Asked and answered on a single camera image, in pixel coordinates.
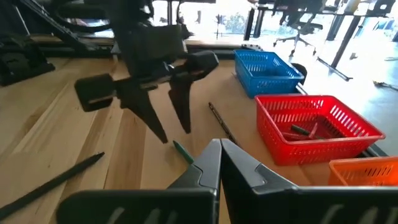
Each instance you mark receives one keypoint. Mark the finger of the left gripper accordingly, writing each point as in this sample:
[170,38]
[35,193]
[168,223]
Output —
[183,99]
[140,102]

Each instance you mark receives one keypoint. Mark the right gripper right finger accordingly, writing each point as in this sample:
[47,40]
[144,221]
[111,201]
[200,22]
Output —
[248,193]

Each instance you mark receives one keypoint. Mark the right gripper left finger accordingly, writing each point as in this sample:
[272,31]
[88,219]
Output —
[199,186]

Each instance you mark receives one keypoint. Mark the teal crayon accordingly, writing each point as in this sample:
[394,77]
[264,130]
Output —
[300,129]

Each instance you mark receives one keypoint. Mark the dark pencil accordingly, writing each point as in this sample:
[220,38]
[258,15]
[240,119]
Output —
[221,123]

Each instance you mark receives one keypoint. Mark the red plastic bin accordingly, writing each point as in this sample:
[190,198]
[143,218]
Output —
[311,152]

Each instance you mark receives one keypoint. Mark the blue plastic bin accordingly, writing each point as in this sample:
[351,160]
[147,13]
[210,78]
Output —
[267,84]

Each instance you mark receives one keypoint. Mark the orange plastic bin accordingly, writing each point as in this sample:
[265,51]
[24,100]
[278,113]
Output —
[363,174]

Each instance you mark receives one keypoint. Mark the black pen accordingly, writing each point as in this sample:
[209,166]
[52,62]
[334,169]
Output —
[53,183]

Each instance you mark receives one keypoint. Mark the black table clamp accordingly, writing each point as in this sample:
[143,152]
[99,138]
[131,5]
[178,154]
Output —
[300,73]

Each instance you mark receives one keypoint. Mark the black plastic cradle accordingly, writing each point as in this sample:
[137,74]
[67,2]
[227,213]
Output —
[21,62]

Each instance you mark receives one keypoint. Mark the black window desk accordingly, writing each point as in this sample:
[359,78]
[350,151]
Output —
[345,40]

